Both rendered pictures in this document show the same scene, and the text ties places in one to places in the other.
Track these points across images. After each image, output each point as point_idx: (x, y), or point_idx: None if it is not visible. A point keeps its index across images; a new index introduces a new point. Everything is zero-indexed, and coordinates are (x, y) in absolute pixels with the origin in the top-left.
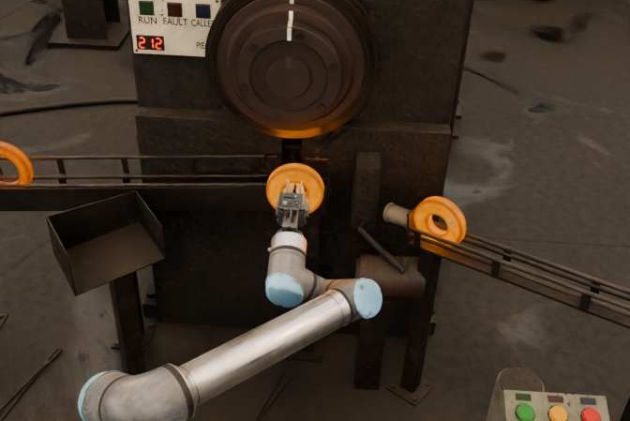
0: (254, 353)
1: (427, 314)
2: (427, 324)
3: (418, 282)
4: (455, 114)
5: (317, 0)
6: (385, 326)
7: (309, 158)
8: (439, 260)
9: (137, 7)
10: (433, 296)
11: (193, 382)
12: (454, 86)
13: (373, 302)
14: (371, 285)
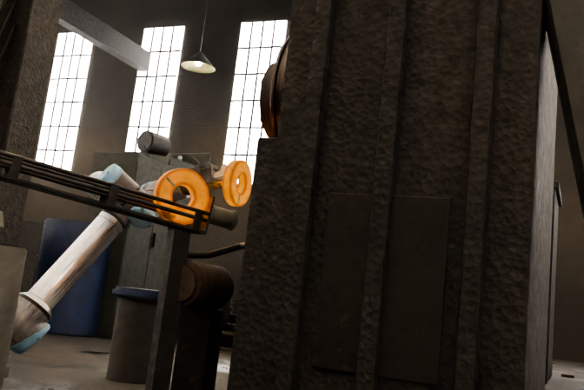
0: (98, 175)
1: (156, 321)
2: (155, 343)
3: None
4: (301, 139)
5: None
6: (176, 343)
7: None
8: (169, 243)
9: None
10: (162, 299)
11: (96, 175)
12: (282, 91)
13: (102, 175)
14: (110, 167)
